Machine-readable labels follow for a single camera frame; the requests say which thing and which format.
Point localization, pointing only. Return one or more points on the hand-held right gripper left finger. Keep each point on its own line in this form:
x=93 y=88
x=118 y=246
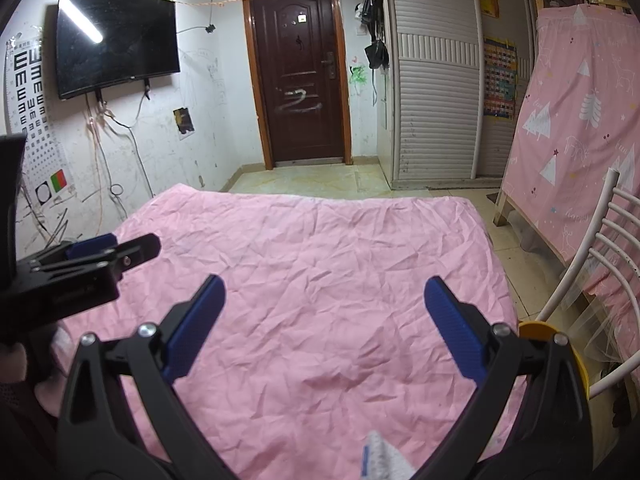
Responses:
x=197 y=310

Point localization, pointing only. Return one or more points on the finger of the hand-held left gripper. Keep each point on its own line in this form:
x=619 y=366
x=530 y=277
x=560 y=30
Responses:
x=92 y=246
x=137 y=252

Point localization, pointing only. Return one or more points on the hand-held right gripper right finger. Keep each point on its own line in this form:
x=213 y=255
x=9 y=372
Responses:
x=452 y=320

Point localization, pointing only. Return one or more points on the yellow plastic bin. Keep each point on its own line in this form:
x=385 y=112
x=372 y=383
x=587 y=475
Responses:
x=532 y=331

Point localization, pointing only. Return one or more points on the eye chart poster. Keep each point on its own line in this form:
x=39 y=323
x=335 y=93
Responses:
x=35 y=125

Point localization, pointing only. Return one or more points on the white metal chair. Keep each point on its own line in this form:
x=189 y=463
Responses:
x=585 y=255

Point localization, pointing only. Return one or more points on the white louvered wardrobe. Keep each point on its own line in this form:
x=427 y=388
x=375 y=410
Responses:
x=435 y=110

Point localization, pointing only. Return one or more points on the dark brown door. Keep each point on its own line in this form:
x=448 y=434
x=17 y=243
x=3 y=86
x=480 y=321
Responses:
x=297 y=70

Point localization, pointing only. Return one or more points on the colourful grid poster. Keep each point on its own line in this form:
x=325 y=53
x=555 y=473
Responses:
x=500 y=77

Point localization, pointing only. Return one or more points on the black hanging pouch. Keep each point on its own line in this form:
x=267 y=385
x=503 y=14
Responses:
x=377 y=55

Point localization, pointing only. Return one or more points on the black hanging bag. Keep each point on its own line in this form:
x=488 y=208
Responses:
x=372 y=2

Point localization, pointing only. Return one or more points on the black wall television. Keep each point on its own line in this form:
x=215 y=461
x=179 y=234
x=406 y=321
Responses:
x=120 y=45

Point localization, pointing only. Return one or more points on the yellow wall poster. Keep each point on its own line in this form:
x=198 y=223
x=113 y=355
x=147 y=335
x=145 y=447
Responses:
x=489 y=6

